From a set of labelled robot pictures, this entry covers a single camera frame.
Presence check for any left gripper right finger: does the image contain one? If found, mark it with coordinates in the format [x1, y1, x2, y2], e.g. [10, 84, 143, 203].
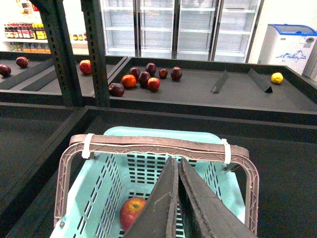
[178, 158, 256, 238]

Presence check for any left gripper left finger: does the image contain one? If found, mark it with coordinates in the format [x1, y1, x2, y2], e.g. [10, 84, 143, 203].
[124, 157, 178, 238]

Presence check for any red yellow apple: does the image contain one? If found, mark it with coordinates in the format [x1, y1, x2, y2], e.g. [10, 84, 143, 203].
[119, 197, 147, 232]

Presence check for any light blue plastic basket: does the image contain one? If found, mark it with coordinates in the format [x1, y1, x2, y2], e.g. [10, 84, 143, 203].
[49, 126, 246, 238]

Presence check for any brown basket handle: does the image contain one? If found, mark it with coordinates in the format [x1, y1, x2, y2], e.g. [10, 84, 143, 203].
[54, 134, 259, 233]

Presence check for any dark red front apple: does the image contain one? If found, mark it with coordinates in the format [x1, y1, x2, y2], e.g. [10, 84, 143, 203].
[108, 83, 125, 97]

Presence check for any orange red apple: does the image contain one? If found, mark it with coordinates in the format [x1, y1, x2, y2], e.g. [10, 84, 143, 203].
[121, 74, 137, 88]

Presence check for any small dark red apple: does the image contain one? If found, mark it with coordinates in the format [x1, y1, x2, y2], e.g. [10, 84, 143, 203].
[159, 68, 168, 79]

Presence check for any dark red right apple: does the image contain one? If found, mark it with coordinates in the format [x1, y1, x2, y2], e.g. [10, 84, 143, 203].
[170, 66, 182, 81]

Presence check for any red apple neighbouring tray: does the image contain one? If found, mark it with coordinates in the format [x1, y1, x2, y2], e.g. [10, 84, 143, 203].
[79, 59, 92, 75]

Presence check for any dark apple far left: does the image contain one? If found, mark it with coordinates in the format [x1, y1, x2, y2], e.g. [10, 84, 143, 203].
[16, 57, 29, 68]

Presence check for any dark apple left edge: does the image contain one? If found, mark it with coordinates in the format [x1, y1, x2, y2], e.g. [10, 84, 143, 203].
[0, 64, 11, 77]

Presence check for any near black display tray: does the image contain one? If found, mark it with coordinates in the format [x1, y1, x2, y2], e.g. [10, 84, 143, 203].
[0, 104, 317, 238]

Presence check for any black display tray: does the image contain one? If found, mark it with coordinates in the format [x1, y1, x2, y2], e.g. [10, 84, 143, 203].
[108, 57, 317, 126]
[0, 104, 317, 238]

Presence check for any flat black divider plate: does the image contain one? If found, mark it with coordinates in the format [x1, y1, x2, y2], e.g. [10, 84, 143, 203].
[211, 70, 228, 94]

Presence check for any far black display tray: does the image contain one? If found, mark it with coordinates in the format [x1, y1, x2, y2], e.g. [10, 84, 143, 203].
[108, 57, 317, 126]

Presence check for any black triangular divider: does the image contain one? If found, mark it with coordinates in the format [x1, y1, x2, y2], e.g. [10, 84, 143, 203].
[248, 68, 273, 94]

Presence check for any yellow lemon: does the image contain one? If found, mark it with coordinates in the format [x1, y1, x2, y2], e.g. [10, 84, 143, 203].
[271, 72, 284, 85]

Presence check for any glass door refrigerator row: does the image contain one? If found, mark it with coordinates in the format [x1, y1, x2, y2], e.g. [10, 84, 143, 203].
[100, 0, 263, 63]

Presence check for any white chest freezer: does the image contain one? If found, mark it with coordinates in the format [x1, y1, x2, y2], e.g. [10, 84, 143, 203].
[258, 24, 317, 75]

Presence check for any shelf with sauce bottles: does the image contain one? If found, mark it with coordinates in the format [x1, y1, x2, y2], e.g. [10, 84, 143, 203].
[0, 0, 89, 55]

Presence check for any black perforated shelf post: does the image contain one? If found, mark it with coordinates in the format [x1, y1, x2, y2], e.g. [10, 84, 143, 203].
[81, 0, 110, 107]

